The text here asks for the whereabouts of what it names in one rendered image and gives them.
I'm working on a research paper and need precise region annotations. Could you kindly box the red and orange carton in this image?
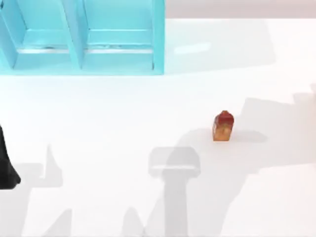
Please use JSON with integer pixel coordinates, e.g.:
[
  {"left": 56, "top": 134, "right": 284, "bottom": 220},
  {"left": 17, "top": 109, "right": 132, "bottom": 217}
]
[{"left": 212, "top": 110, "right": 235, "bottom": 142}]

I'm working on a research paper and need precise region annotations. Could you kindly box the light blue rack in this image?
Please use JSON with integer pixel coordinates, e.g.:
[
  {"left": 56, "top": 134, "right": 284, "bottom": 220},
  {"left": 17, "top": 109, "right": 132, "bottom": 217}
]
[{"left": 0, "top": 0, "right": 165, "bottom": 76}]

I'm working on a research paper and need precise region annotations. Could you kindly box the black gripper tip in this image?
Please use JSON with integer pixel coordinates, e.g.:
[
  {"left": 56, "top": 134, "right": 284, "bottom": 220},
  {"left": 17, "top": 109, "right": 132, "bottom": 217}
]
[{"left": 0, "top": 125, "right": 22, "bottom": 191}]

